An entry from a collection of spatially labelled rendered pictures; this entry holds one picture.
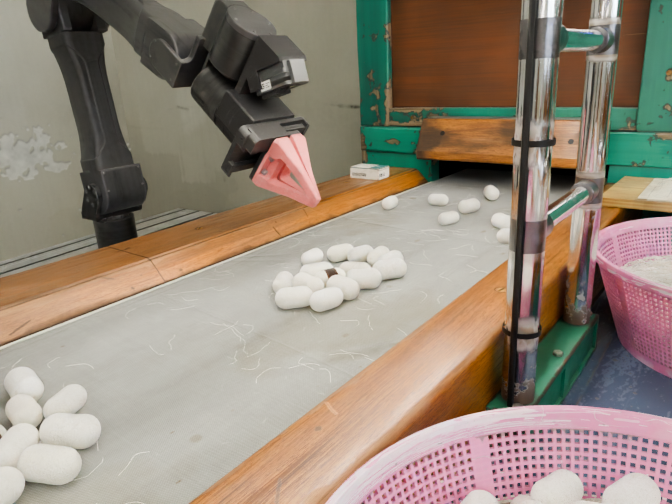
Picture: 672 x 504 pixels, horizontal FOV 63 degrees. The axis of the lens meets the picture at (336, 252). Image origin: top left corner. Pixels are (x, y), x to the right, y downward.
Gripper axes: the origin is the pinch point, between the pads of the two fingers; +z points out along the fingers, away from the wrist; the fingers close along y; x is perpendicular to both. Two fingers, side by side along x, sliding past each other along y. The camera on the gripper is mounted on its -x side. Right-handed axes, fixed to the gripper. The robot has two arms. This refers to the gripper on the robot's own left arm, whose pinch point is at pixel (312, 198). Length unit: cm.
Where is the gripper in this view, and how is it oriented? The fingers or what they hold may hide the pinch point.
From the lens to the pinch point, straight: 60.9
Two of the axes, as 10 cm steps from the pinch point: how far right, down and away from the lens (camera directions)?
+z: 6.3, 7.3, -2.5
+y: 6.1, -2.8, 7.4
